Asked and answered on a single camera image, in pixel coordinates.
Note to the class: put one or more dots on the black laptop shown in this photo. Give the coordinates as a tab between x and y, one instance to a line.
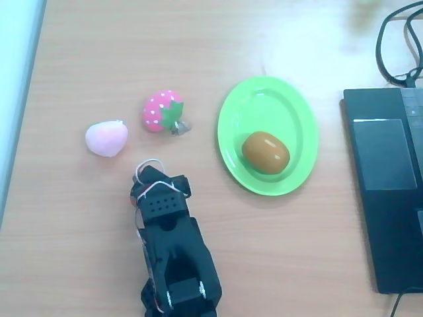
383	198

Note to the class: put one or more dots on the metal keyring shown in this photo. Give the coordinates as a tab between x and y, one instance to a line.
182	128

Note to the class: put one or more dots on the pink white-dotted plush strawberry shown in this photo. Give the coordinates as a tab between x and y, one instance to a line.
157	110

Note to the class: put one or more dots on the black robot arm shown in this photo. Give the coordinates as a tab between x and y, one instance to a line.
178	251

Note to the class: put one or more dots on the brown kiwi fruit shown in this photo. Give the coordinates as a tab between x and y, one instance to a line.
266	152

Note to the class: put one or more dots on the pale pink plush strawberry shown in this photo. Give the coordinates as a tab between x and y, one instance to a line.
105	138

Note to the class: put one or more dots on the green oval plate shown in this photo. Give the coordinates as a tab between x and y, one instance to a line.
231	132

